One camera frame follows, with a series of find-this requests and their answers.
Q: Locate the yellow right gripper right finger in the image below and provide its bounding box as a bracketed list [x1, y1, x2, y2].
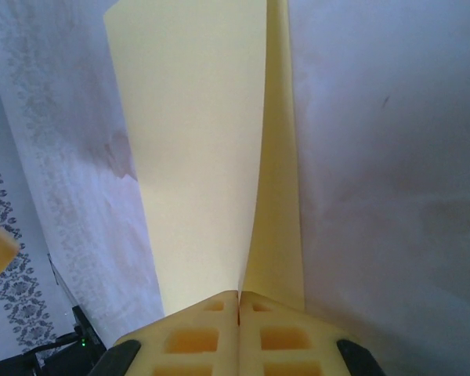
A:
[240, 291, 385, 376]

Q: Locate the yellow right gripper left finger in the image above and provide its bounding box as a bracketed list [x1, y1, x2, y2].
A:
[89, 290, 239, 376]

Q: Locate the yellow square paper sheet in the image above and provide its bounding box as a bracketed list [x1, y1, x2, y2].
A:
[103, 0, 307, 316]

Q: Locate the long aluminium mounting rail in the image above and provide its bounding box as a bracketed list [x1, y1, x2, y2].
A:
[46, 253, 105, 353]

